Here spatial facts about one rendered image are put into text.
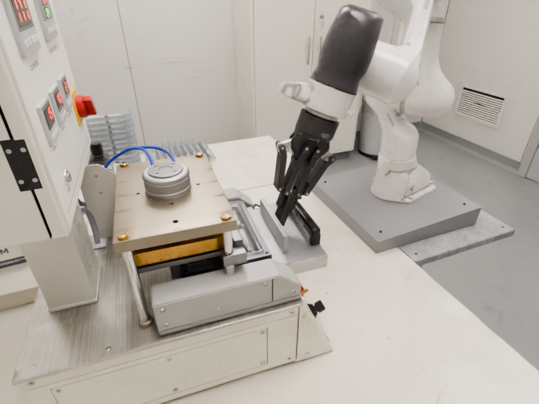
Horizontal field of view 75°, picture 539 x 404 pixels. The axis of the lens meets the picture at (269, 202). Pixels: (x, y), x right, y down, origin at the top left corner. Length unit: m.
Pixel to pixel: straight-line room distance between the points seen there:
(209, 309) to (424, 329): 0.52
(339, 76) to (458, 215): 0.74
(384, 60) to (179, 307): 0.55
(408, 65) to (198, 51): 2.49
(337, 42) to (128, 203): 0.43
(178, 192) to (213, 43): 2.54
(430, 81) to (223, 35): 2.24
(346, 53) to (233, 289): 0.42
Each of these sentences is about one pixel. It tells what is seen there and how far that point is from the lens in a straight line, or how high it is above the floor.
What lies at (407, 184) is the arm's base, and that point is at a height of 0.87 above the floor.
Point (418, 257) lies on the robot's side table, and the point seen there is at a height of 0.75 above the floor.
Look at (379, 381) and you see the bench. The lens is 0.81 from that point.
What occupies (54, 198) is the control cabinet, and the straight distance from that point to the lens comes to 0.48.
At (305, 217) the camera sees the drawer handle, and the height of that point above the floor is 1.01.
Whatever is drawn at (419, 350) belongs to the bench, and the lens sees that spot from 0.88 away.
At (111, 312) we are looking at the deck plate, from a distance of 0.70.
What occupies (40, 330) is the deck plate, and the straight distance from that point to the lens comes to 0.73.
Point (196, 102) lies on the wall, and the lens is 3.15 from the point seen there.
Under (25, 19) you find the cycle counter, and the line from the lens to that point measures 0.52.
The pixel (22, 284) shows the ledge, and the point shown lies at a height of 0.79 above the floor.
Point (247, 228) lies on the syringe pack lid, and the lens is 0.71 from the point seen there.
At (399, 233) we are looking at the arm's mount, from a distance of 1.11.
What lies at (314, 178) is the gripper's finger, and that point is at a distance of 0.71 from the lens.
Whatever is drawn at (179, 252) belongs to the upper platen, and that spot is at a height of 1.04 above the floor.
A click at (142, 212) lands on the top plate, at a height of 1.11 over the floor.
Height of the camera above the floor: 1.42
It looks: 31 degrees down
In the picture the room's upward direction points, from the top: straight up
